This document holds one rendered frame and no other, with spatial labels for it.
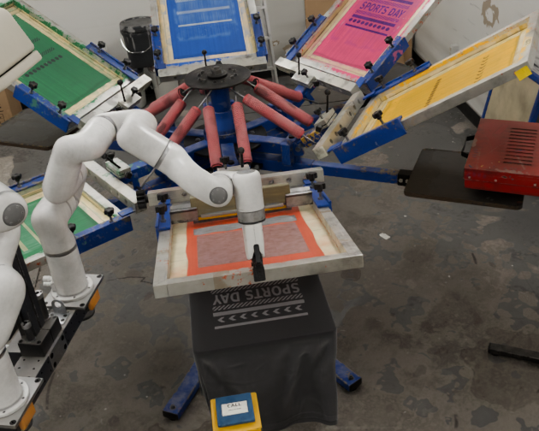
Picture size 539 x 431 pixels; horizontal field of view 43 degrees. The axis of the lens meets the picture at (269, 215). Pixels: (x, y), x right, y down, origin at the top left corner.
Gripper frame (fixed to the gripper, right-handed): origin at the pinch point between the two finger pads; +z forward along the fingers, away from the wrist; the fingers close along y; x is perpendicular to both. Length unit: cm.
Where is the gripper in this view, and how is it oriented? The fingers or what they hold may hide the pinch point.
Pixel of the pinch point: (258, 271)
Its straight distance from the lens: 191.6
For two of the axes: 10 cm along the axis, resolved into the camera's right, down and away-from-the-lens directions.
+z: 1.1, 9.5, 3.0
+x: 9.9, -1.4, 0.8
